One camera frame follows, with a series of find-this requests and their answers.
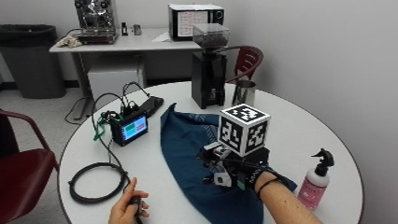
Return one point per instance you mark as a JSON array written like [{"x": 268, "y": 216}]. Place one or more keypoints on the black handheld switch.
[{"x": 136, "y": 205}]

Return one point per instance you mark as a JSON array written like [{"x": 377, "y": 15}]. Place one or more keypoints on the blue cloth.
[{"x": 194, "y": 168}]

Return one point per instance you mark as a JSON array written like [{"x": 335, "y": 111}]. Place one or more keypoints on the black wrist band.
[{"x": 268, "y": 183}]

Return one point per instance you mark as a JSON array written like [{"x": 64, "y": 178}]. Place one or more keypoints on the white marker cube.
[{"x": 244, "y": 130}]

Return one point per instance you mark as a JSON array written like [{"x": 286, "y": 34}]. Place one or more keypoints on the small black screen device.
[{"x": 132, "y": 129}]

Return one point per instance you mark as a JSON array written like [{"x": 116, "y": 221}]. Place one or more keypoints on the pink spray bottle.
[{"x": 313, "y": 189}]

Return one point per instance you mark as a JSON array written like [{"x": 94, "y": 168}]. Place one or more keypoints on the red chair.
[
  {"x": 249, "y": 59},
  {"x": 23, "y": 174}
]

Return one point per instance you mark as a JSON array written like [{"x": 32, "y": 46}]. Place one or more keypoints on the black flat power bank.
[{"x": 150, "y": 105}]

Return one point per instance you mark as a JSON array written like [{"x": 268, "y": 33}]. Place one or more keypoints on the steel milk pitcher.
[{"x": 244, "y": 93}]

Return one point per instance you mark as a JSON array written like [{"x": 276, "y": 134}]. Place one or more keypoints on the black coffee grinder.
[{"x": 208, "y": 74}]

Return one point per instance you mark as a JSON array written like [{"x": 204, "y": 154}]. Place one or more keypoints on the white cabinet box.
[{"x": 113, "y": 81}]

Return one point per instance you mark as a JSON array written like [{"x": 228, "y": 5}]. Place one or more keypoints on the grey side table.
[{"x": 132, "y": 43}]

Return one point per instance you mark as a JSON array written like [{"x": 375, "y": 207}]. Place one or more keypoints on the grey trash bin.
[{"x": 31, "y": 62}]

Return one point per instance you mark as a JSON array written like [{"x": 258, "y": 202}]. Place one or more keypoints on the crumpled beige rag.
[{"x": 69, "y": 41}]

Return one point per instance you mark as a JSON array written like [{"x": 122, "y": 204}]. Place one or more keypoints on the black microwave oven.
[{"x": 193, "y": 21}]

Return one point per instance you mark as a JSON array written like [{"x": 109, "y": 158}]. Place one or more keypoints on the small grey tamper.
[{"x": 137, "y": 30}]

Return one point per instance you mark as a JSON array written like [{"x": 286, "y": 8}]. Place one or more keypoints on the small black tool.
[{"x": 124, "y": 28}]

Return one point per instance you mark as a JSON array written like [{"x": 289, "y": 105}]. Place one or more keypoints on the chrome espresso machine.
[{"x": 96, "y": 21}]

